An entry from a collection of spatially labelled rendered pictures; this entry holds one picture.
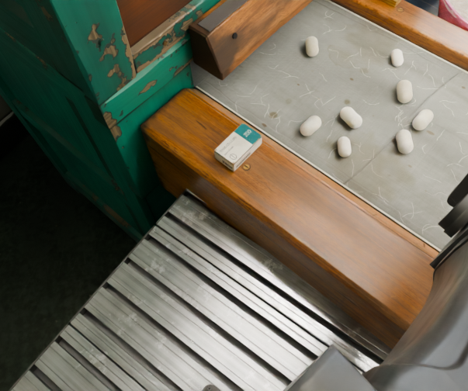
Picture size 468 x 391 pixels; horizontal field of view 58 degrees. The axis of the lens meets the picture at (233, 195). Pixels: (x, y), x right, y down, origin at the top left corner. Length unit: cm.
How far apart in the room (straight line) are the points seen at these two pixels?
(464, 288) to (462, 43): 61
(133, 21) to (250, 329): 42
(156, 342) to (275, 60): 47
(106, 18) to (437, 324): 43
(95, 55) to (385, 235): 40
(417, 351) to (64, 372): 51
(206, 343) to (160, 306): 8
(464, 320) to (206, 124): 48
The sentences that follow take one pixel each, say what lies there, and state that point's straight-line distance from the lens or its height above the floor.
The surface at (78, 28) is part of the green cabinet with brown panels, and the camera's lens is 49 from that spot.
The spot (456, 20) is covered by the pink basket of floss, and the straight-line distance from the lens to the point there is 85.
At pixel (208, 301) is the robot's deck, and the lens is 60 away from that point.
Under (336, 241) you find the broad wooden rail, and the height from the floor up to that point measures 76.
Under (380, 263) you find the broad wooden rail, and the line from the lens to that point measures 54.
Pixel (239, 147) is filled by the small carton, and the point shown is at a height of 79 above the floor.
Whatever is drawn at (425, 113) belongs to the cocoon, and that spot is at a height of 76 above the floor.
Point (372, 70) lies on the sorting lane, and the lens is 74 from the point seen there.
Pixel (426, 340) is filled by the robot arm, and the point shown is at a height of 108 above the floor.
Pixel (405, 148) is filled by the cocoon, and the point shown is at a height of 76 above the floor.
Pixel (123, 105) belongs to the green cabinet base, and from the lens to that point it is 59.
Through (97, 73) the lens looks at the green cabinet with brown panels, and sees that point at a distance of 54.
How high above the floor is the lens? 126
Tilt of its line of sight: 63 degrees down
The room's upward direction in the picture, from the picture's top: 2 degrees counter-clockwise
